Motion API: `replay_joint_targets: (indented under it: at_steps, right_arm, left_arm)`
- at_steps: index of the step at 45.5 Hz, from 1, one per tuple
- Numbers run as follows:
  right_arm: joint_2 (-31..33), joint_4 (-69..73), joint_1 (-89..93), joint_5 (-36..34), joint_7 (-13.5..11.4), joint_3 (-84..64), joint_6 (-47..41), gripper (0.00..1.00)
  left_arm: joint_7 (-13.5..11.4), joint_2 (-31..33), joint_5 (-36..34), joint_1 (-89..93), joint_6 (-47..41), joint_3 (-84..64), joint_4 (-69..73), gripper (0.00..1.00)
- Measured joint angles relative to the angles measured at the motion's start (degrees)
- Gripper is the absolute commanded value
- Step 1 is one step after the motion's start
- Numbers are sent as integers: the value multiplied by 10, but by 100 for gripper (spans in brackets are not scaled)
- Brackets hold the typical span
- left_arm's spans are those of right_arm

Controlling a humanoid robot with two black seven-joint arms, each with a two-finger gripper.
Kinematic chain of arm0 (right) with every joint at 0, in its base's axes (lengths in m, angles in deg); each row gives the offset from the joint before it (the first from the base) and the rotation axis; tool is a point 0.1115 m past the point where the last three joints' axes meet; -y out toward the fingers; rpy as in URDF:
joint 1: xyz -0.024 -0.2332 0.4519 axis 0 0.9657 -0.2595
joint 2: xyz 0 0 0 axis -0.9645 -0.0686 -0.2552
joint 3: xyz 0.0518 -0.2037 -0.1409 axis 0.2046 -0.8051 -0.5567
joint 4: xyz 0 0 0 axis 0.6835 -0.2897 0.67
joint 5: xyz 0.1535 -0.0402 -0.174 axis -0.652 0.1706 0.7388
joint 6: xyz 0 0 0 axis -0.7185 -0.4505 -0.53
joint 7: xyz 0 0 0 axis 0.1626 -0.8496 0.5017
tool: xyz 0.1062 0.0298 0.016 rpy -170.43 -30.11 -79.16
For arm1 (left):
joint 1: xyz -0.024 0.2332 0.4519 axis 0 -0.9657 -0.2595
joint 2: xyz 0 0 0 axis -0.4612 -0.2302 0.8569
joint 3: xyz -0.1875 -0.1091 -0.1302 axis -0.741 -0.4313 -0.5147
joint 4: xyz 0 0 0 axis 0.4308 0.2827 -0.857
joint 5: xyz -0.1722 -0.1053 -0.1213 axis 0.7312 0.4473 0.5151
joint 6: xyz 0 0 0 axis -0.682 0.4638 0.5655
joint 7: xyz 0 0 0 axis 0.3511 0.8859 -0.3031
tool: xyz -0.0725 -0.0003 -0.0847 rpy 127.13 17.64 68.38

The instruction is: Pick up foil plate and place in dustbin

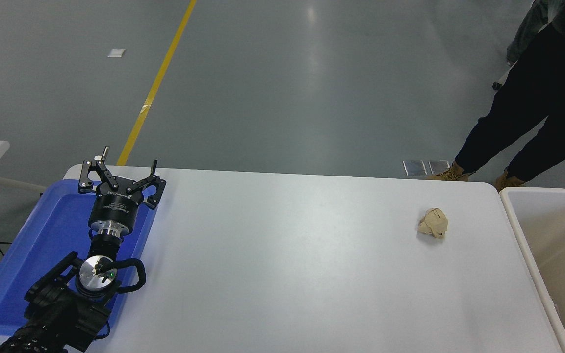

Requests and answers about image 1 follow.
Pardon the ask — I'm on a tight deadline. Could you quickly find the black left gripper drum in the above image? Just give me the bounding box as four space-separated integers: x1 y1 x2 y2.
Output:
89 188 144 231

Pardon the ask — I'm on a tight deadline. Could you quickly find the large pale bin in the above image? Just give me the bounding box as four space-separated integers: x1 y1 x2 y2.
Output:
499 187 565 353

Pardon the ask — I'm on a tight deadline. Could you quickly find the blue plastic tray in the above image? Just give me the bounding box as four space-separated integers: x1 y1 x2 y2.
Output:
0 179 159 335

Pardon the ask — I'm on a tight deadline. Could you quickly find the crumpled tan paper ball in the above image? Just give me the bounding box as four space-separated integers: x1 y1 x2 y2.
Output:
417 208 449 239

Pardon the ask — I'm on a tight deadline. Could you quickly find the person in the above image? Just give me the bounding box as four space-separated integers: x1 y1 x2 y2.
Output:
427 0 565 193

